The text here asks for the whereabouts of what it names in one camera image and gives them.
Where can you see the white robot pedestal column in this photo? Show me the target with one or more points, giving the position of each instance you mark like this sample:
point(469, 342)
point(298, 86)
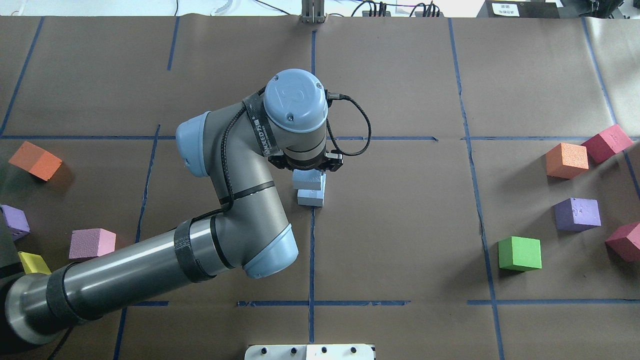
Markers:
point(336, 351)

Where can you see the orange foam block right side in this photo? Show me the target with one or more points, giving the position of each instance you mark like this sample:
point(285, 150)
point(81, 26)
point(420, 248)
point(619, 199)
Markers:
point(566, 161)

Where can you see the yellow foam block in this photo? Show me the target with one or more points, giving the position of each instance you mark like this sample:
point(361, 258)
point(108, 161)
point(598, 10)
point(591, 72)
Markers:
point(33, 263)

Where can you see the red foam block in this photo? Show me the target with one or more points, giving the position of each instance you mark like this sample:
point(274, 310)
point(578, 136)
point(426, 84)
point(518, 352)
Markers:
point(607, 143)

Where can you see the orange foam block left side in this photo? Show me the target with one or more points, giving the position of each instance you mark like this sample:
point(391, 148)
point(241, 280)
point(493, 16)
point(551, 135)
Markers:
point(36, 161)

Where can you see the purple foam block left side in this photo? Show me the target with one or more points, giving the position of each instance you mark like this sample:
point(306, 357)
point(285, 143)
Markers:
point(16, 221)

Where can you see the aluminium frame post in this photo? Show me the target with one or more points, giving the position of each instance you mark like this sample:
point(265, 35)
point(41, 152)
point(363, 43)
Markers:
point(313, 12)

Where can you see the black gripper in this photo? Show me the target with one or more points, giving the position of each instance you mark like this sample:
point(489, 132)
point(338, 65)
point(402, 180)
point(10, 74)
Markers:
point(334, 163)

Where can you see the orange foam block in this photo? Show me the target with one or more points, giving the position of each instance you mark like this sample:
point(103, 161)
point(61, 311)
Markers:
point(566, 161)
point(36, 161)

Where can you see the pink foam block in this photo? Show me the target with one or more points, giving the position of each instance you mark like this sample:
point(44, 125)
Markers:
point(91, 243)

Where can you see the black power box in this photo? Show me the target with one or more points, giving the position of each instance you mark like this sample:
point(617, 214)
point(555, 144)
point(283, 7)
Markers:
point(518, 9)

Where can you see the green foam block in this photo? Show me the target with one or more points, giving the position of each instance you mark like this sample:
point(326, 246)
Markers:
point(519, 254)

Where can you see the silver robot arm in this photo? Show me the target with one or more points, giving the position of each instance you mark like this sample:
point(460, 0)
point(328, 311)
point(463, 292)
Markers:
point(283, 124)

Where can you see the light blue foam block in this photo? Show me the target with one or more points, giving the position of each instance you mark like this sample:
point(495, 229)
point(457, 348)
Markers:
point(312, 197)

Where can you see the purple foam block right side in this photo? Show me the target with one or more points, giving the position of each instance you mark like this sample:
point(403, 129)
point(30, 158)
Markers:
point(577, 214)

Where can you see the purple foam block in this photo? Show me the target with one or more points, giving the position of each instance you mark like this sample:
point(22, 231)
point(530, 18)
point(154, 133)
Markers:
point(577, 214)
point(16, 221)

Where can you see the magenta foam block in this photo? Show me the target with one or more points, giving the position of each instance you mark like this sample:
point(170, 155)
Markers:
point(625, 242)

